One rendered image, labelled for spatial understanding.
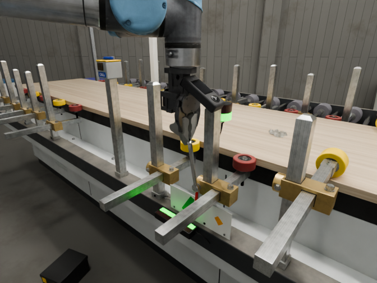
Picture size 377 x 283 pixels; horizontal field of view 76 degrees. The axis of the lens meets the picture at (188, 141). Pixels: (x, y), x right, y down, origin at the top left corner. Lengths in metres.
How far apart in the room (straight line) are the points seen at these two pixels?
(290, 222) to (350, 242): 0.44
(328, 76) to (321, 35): 0.77
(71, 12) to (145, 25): 0.11
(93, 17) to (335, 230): 0.86
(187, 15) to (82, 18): 0.24
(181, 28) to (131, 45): 4.56
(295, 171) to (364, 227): 0.35
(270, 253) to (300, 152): 0.25
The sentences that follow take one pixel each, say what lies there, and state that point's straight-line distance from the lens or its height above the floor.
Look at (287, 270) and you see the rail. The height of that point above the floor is 0.70.
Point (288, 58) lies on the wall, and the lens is 5.12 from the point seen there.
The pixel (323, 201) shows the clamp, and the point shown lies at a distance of 0.62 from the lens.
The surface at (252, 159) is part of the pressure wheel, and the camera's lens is 0.86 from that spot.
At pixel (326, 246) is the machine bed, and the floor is 0.66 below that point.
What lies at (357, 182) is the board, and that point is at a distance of 0.86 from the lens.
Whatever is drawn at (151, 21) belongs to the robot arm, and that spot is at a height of 1.31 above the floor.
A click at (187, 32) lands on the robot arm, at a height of 1.30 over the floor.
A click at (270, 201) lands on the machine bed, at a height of 0.74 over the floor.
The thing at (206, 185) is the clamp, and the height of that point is 0.86.
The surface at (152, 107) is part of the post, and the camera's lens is 0.85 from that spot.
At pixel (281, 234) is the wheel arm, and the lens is 0.48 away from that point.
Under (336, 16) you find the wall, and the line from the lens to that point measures 5.38.
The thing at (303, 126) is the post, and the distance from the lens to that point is 0.58.
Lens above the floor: 1.27
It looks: 22 degrees down
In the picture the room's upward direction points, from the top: straight up
